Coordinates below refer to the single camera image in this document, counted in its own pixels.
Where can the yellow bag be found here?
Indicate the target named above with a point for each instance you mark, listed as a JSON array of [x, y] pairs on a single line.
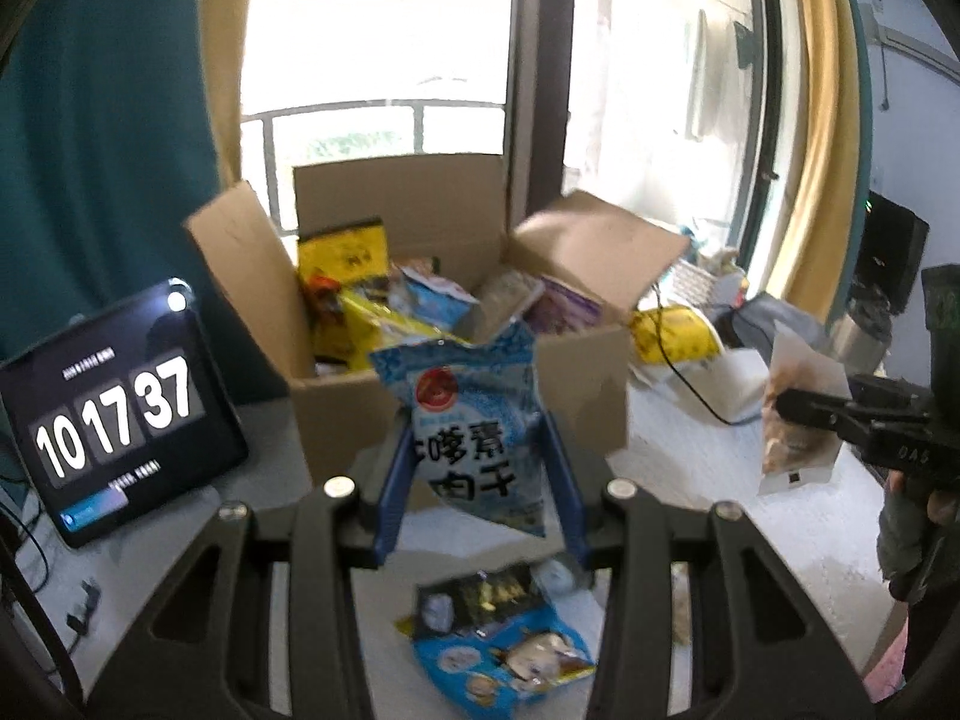
[[675, 334]]

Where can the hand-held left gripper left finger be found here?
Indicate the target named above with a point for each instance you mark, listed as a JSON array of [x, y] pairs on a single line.
[[394, 484]]

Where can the cardboard box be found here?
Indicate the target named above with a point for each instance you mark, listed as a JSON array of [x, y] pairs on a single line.
[[405, 195]]

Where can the black blue snack packet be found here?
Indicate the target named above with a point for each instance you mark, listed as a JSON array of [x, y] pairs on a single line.
[[487, 592]]

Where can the purple snack packet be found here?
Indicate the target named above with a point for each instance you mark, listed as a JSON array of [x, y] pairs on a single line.
[[562, 307]]

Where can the black plug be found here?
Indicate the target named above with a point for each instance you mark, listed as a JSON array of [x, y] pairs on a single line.
[[82, 607]]

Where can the orange snack packet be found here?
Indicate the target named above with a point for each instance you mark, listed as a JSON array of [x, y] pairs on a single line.
[[322, 292]]

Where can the light blue snack packet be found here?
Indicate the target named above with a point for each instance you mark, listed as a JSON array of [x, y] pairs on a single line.
[[435, 300]]

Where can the white brown snack packet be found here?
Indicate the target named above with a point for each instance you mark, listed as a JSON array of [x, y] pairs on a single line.
[[787, 360]]

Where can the yellow black snack packet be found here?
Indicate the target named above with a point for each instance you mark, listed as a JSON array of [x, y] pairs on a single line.
[[345, 255]]

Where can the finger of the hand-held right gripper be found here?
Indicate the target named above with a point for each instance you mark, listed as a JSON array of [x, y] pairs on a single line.
[[810, 405]]

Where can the tablet with clock display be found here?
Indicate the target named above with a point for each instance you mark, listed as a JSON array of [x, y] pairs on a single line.
[[112, 412]]

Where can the yellow curtain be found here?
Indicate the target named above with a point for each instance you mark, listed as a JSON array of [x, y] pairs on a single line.
[[225, 52], [821, 127]]

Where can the white plastic basket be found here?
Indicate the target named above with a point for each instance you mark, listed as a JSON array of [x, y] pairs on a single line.
[[697, 281]]

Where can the dark hanging cloth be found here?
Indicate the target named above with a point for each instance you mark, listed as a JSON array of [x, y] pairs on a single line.
[[742, 45]]

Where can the white flat box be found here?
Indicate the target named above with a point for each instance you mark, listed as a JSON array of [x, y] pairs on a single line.
[[739, 382]]

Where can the teal curtain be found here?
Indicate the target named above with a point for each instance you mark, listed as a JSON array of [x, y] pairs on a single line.
[[97, 127]]

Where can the black balcony railing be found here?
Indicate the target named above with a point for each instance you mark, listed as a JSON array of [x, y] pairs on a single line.
[[416, 127]]

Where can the grey cloth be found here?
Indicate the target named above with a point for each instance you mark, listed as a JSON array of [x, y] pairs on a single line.
[[772, 319]]

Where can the pink cloth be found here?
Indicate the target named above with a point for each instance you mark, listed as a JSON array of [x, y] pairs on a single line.
[[892, 671]]

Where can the blue white snack packet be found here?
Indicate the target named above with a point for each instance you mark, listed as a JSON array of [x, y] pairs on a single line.
[[465, 427]]

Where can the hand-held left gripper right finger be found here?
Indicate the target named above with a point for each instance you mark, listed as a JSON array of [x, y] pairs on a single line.
[[564, 484]]

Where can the black door frame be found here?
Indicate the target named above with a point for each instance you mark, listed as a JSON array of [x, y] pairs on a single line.
[[540, 90]]

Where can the metal cup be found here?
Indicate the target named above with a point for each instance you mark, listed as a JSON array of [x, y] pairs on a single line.
[[862, 341]]

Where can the white wall air conditioner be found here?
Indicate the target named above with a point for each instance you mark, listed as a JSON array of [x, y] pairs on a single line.
[[911, 41]]

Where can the person's right hand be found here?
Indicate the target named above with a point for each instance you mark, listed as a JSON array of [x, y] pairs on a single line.
[[946, 511]]

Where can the black speaker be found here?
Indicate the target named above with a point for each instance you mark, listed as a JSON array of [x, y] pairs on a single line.
[[892, 247]]

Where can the beige snack packet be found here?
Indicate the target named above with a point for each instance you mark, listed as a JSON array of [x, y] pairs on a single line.
[[502, 300]]

